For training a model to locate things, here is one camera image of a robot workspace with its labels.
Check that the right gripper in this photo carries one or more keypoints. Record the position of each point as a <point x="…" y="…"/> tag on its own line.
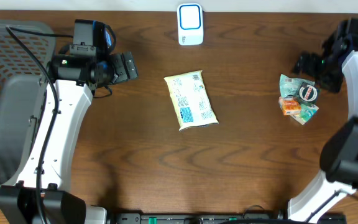
<point x="334" y="79"/>

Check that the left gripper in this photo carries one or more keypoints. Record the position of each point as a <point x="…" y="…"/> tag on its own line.
<point x="119" y="68"/>

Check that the dark green snack packet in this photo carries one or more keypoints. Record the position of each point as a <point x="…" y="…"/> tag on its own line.
<point x="307" y="93"/>

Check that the small green tissue pack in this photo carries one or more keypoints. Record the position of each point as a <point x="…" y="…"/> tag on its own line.
<point x="306" y="113"/>

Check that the orange tissue pack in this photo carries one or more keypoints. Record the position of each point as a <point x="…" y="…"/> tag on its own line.
<point x="289" y="106"/>

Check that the yellow snack bag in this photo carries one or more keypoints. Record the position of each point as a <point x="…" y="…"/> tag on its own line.
<point x="190" y="100"/>

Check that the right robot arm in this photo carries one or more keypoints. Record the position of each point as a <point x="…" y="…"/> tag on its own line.
<point x="338" y="174"/>

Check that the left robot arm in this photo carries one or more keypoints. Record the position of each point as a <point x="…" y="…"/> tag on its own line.
<point x="41" y="193"/>

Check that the white barcode scanner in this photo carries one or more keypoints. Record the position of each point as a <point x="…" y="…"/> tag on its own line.
<point x="190" y="24"/>

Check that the grey plastic basket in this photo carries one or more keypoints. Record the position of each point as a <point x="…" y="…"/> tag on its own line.
<point x="22" y="88"/>

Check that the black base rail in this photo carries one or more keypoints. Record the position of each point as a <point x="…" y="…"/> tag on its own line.
<point x="249" y="217"/>

